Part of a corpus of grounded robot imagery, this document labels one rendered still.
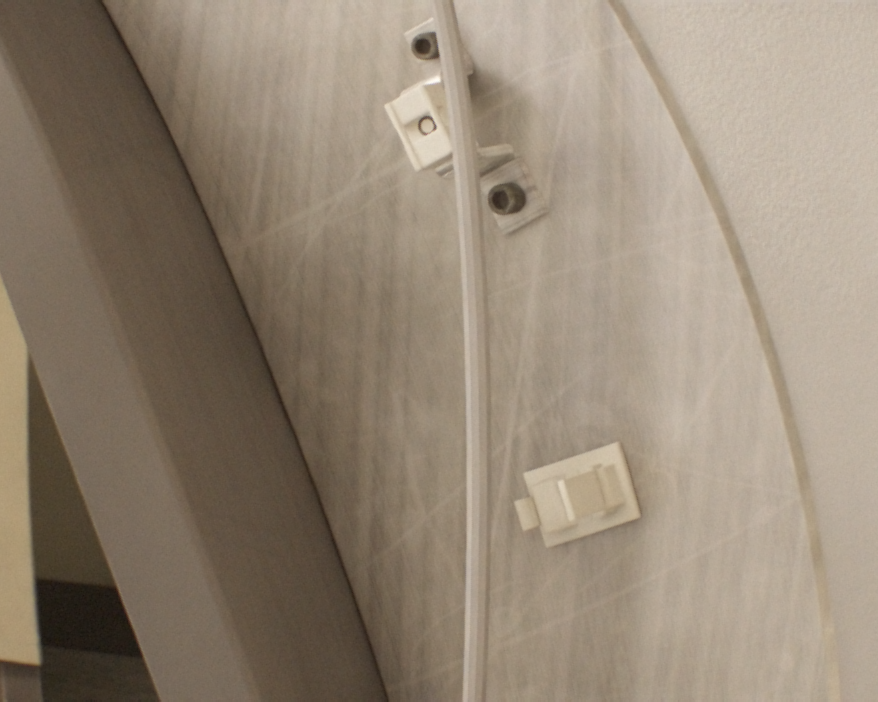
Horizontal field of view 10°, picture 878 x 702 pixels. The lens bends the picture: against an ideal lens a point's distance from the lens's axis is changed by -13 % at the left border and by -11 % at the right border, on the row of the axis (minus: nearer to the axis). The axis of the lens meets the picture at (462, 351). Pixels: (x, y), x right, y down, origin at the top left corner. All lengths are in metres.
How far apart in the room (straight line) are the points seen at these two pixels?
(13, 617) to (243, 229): 4.97
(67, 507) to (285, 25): 5.54
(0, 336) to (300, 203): 4.91
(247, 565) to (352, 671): 0.04
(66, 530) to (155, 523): 5.56
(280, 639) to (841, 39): 0.17
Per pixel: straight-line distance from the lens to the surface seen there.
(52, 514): 6.58
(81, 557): 6.60
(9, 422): 5.97
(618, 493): 1.02
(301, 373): 1.05
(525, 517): 1.02
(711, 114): 1.00
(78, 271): 1.02
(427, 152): 1.01
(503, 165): 1.02
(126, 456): 1.02
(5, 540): 6.00
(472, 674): 1.01
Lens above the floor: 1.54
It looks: 10 degrees down
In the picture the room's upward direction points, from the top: 3 degrees clockwise
